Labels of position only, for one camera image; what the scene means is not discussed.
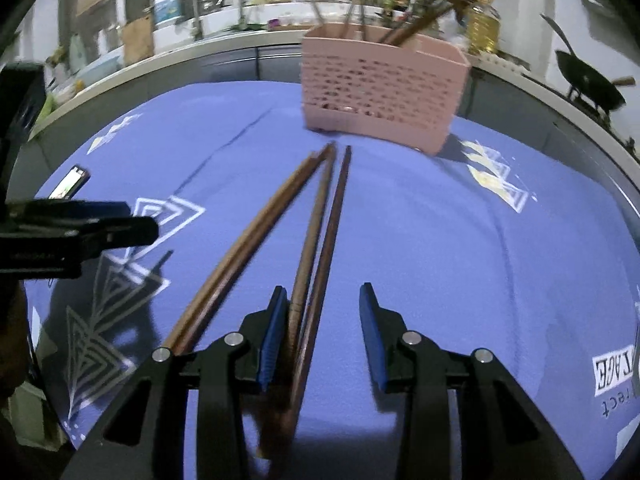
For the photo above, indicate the wooden cutting board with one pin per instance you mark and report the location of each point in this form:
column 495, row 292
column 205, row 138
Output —
column 137, row 40

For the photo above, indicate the gas stove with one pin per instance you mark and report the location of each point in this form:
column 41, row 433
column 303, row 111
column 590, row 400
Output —
column 585, row 105

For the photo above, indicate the bundle of brown chopsticks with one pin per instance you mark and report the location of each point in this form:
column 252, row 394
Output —
column 415, row 27

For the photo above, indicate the black smartphone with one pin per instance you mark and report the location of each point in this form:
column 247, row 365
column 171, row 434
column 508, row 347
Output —
column 70, row 183

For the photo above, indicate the yellow cooking oil bottle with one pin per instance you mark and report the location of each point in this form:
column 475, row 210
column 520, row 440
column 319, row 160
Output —
column 484, row 30

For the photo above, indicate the white water filter canister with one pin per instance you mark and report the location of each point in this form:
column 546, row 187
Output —
column 167, row 7

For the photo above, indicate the brown wooden chopstick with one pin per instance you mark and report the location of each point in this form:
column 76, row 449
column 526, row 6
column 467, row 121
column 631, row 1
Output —
column 231, row 260
column 246, row 260
column 312, row 230
column 325, row 260

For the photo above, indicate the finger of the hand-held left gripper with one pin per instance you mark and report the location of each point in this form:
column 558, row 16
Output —
column 75, row 212
column 100, row 235

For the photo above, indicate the purple printed tablecloth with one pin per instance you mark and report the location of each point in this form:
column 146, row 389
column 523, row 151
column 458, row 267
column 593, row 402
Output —
column 450, row 260

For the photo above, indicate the pink plastic utensil basket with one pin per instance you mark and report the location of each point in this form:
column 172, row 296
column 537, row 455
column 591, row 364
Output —
column 380, row 90

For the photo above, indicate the egg tray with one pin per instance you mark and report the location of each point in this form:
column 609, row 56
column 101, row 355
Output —
column 500, row 62

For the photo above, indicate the kitchen counter with grey cabinets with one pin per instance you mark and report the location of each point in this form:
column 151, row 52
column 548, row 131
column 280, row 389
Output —
column 270, row 65

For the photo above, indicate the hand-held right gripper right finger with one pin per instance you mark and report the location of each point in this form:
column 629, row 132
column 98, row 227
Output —
column 372, row 335

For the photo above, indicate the pale blue plastic basin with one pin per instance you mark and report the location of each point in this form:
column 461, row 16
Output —
column 100, row 72

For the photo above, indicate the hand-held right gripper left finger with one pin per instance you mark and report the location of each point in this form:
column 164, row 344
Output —
column 272, row 340

